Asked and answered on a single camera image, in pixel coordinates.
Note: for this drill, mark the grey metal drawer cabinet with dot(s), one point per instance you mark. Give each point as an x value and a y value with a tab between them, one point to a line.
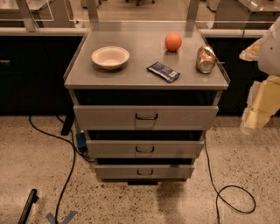
133	85

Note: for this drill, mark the blue snack packet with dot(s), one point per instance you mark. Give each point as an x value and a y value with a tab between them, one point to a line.
164	72

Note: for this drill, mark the blue box behind cabinet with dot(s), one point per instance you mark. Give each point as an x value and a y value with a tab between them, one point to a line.
81	142

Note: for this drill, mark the orange fruit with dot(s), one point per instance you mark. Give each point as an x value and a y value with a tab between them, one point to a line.
173	42

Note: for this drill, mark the black bar on floor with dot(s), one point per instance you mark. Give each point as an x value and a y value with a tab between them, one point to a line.
32	199

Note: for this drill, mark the grey bottom drawer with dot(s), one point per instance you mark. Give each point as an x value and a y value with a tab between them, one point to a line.
162	171

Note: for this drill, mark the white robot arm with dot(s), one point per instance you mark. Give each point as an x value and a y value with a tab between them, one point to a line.
273	34

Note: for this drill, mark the grey drawer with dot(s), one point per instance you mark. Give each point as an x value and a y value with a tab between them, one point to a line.
162	171
143	149
145	117

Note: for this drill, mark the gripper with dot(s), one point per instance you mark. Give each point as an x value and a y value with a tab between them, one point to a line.
269	55

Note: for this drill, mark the grey top drawer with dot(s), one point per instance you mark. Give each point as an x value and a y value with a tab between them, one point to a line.
145	117

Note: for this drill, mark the crushed gold soda can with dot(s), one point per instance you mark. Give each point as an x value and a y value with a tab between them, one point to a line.
206	59

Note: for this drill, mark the grey middle drawer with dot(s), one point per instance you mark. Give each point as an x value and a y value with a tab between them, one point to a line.
143	149

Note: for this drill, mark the white bowl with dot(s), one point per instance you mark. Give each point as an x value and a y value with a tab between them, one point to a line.
110	57

